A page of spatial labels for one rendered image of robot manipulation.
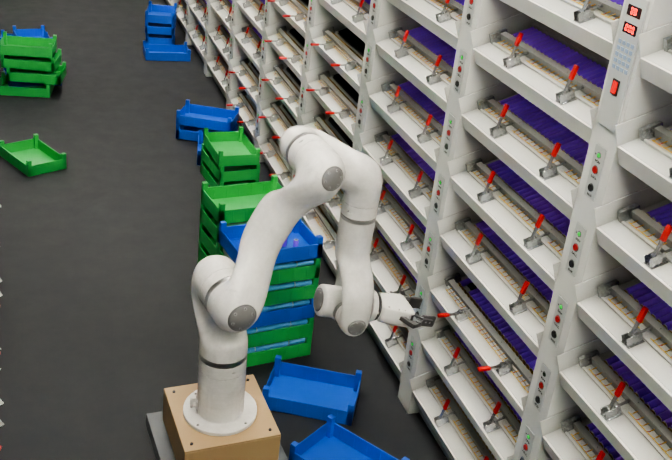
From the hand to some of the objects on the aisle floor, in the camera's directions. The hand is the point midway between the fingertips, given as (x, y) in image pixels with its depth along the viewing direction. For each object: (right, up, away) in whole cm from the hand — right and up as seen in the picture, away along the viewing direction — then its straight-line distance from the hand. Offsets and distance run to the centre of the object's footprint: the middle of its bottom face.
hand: (424, 311), depth 251 cm
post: (+30, -69, +5) cm, 75 cm away
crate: (-32, -36, +59) cm, 76 cm away
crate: (-21, -52, +29) cm, 62 cm away
